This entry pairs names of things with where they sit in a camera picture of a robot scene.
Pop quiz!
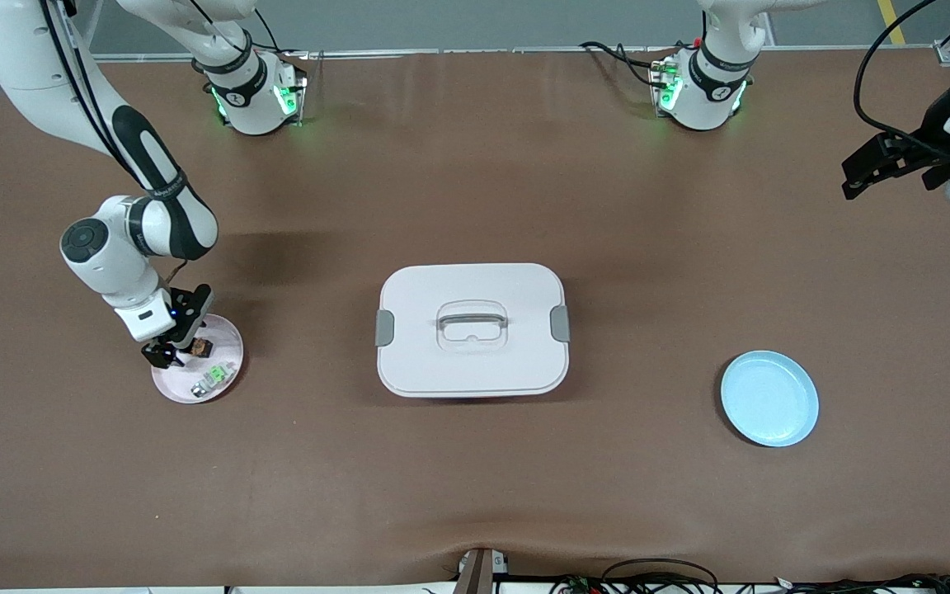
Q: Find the grey box lid handle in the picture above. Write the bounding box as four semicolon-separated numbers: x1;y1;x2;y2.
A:
437;302;510;351

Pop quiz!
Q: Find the white lidded storage box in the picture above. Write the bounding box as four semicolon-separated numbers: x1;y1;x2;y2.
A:
374;262;571;399

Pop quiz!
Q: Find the light blue round plate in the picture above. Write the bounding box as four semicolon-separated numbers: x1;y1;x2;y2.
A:
720;350;820;448

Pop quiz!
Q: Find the metal table edge bracket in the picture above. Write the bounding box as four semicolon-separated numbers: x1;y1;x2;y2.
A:
452;548;509;594

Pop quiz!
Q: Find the black base cable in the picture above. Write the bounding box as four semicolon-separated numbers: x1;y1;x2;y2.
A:
580;41;674;87

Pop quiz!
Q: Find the pink round plate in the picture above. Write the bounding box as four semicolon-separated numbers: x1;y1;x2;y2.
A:
151;313;245;404

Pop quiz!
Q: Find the green push-button switch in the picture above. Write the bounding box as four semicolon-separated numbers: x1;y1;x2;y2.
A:
190;361;237;399

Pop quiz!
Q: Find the tangle of black cables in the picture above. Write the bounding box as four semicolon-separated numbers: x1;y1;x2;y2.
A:
549;559;950;594

